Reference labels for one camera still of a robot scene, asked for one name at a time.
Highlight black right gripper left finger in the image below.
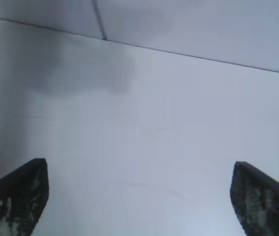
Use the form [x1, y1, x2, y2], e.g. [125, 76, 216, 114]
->
[0, 158, 50, 236]

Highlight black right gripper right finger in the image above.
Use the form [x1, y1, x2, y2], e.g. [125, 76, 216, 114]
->
[230, 161, 279, 236]

